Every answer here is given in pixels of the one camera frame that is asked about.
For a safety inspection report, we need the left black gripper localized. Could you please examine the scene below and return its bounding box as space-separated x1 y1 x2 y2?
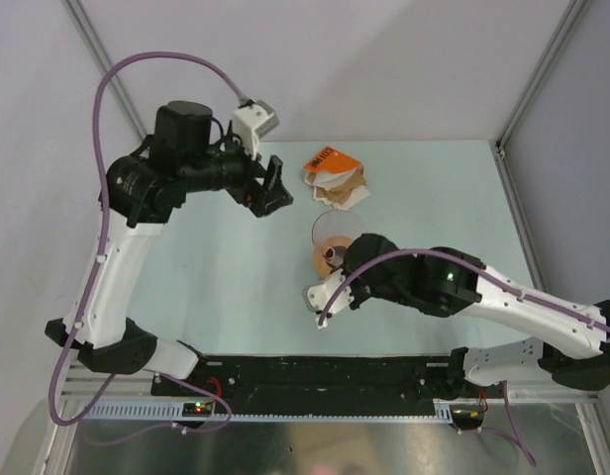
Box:
181 124 293 217

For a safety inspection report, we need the pink glass dripper cone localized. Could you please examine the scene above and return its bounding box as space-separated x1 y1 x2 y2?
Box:
311 210 364 267

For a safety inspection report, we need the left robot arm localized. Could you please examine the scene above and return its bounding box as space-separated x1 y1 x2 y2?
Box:
46 101 293 395

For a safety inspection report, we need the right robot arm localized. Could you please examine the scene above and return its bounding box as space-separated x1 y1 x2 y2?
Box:
341 234 610 397

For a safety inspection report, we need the orange coffee filter package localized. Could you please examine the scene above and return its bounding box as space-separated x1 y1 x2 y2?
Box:
304 145 361 174

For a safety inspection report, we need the stack of paper filters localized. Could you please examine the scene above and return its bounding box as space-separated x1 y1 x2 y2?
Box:
303 165 371 211

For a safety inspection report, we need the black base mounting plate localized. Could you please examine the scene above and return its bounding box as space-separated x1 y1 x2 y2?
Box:
151 349 503 418

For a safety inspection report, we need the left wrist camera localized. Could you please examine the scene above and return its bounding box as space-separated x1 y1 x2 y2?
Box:
232 100 279 159

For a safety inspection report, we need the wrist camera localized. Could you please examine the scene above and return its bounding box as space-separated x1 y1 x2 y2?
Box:
232 100 279 159
303 269 355 330

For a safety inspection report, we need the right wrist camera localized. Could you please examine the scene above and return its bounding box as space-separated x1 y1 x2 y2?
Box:
303 269 355 330

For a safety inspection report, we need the grey slotted cable duct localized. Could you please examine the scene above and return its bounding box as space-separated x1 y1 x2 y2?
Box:
76 399 458 425

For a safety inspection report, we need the aluminium extrusion rail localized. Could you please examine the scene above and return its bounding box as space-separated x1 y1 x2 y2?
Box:
59 363 153 398

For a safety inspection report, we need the left aluminium frame post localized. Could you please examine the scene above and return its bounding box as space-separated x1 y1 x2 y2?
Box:
61 0 155 159

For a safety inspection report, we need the aluminium frame post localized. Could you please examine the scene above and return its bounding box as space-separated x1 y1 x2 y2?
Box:
493 0 591 159
61 0 155 159

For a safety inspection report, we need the right aluminium frame post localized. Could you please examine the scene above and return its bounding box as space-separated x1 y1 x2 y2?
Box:
493 0 591 159

